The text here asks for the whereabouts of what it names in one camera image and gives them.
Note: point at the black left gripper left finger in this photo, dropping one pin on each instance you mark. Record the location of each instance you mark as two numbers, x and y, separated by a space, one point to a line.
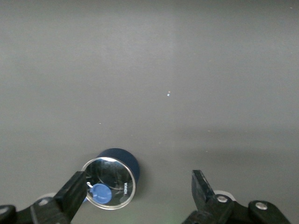
70 191

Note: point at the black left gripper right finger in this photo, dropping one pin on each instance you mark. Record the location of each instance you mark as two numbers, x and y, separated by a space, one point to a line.
202 191

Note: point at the glass lid blue knob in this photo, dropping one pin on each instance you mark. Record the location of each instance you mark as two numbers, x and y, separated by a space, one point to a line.
112 172

